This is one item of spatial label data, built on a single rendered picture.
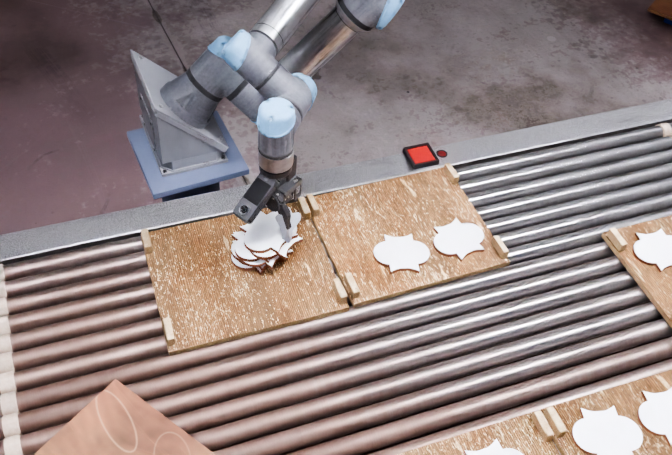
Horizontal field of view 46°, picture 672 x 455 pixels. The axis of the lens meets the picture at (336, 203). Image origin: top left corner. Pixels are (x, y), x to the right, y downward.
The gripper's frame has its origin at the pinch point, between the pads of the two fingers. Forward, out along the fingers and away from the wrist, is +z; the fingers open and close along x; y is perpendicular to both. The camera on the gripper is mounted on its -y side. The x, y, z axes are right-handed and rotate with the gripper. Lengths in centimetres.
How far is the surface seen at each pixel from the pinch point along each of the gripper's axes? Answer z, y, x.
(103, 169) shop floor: 102, 49, 134
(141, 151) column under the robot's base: 15, 9, 54
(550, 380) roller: 10, 13, -69
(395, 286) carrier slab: 8.0, 11.4, -29.0
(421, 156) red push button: 9, 54, -9
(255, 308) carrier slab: 8.0, -14.2, -8.4
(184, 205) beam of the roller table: 10.1, -0.7, 27.4
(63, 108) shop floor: 102, 64, 178
